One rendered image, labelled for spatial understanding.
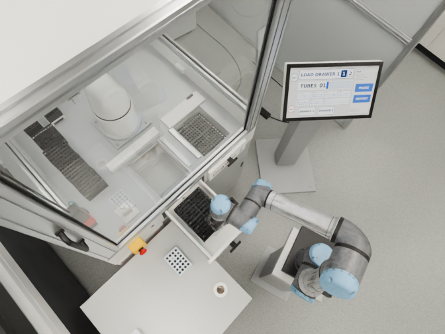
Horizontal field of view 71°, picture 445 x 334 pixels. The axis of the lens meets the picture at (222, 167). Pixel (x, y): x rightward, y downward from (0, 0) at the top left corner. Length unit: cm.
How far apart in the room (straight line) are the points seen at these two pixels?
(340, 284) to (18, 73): 99
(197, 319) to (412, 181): 221
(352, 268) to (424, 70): 304
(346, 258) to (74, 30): 97
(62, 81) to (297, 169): 229
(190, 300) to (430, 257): 201
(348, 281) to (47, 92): 94
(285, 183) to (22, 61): 222
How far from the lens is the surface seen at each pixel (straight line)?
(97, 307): 177
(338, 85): 183
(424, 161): 330
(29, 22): 78
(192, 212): 160
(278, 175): 265
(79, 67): 64
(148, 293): 171
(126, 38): 66
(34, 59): 71
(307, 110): 180
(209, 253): 162
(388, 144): 320
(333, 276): 109
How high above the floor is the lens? 245
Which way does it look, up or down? 67 degrees down
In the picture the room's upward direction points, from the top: 8 degrees clockwise
